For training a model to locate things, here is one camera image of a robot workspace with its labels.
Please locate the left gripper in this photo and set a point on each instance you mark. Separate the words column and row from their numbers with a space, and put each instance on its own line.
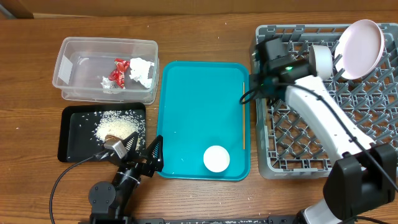
column 148, row 168

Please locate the white rice pile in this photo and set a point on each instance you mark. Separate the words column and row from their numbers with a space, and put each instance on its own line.
column 120, row 124

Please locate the grey bowl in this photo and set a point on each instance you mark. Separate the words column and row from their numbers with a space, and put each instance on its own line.
column 320, row 59

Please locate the wooden chopstick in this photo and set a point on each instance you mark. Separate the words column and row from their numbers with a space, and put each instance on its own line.
column 244, row 121

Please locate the small white dish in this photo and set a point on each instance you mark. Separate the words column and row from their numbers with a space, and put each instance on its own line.
column 216, row 159

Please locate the pink plate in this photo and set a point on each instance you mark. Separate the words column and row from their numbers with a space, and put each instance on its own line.
column 359, row 49

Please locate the red snack wrapper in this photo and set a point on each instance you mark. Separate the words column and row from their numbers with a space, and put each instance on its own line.
column 118, row 74

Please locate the white napkin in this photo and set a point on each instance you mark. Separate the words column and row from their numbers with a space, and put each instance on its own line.
column 140, row 70

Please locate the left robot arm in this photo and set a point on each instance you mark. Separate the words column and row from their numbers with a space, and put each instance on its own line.
column 109, row 199

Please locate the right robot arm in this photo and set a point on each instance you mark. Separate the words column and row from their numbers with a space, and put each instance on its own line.
column 363, row 175

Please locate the grey dishwasher rack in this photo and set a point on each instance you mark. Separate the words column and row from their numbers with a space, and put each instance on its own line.
column 286, row 147

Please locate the black rectangular tray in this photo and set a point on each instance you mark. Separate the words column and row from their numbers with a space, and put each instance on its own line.
column 76, row 141

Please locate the teal serving tray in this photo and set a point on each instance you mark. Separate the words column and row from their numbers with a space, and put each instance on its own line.
column 199, row 107

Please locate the clear plastic storage bin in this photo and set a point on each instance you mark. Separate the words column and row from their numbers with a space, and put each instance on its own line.
column 84, row 64

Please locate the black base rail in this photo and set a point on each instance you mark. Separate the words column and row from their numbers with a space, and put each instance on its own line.
column 273, row 219

